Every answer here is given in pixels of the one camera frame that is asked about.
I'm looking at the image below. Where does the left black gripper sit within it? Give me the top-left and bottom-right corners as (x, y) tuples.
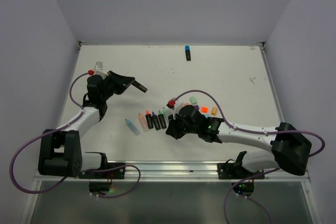
(101, 71), (134, 101)

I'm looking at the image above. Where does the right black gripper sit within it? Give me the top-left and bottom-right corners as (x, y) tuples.
(165, 111), (200, 138)

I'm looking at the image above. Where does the green cap black highlighter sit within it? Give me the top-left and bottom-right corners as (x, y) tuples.
(158, 110), (167, 129)

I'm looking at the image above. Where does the green pastel highlighter body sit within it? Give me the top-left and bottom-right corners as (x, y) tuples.
(163, 107), (171, 123)

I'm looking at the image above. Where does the purple black highlighter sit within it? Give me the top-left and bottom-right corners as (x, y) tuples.
(152, 112), (161, 130)

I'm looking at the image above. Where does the orange cap black highlighter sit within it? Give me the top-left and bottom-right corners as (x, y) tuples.
(145, 110), (154, 129)

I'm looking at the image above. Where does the green pastel cap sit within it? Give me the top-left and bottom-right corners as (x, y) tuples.
(190, 97), (197, 105)

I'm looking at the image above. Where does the orange neon cap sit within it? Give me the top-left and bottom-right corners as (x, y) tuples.
(201, 106), (208, 113)

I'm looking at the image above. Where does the light blue highlighter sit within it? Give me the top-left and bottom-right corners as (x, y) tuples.
(125, 119), (140, 136)

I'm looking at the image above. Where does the yellow pastel cap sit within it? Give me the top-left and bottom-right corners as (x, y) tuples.
(211, 106), (218, 116)

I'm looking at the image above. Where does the pink cap black highlighter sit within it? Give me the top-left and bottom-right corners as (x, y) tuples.
(131, 80), (148, 93)

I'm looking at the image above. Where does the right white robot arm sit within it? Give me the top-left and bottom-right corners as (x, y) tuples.
(166, 105), (312, 178)

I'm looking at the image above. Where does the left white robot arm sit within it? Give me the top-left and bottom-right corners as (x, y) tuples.
(38, 71), (135, 178)

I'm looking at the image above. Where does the blue cap black highlighter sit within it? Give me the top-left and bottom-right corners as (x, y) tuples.
(185, 45), (191, 61)

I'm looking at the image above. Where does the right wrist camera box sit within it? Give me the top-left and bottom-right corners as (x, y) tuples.
(173, 101), (184, 114)

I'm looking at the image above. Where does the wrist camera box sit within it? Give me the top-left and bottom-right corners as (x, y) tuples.
(93, 61), (108, 79)
(173, 101), (184, 114)

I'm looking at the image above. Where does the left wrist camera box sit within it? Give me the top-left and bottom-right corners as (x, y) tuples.
(93, 61), (108, 79)

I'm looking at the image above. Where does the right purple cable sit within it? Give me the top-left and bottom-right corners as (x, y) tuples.
(166, 89), (326, 224)

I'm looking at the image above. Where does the purple cable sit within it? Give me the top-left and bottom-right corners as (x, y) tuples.
(166, 89), (326, 224)
(9, 69), (141, 199)

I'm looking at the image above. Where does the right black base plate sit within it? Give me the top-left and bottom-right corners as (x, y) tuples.
(217, 163), (265, 180)

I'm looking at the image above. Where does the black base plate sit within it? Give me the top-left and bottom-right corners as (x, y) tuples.
(217, 163), (265, 180)
(78, 162), (125, 180)

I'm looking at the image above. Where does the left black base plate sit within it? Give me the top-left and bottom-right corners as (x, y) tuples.
(78, 162), (125, 180)

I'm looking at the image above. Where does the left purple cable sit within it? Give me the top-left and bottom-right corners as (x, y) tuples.
(9, 69), (141, 199)

